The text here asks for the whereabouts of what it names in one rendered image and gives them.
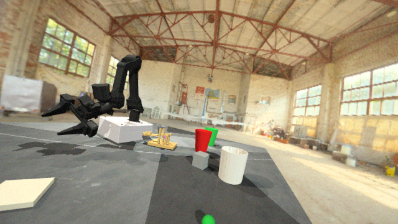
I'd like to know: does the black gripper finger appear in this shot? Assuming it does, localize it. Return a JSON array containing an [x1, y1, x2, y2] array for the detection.
[[41, 98, 66, 117], [57, 121, 88, 136]]

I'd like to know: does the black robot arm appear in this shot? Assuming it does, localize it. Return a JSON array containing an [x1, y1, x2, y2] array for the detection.
[[78, 54, 144, 122]]

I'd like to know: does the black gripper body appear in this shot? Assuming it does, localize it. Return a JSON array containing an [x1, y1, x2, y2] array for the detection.
[[60, 93, 102, 137]]

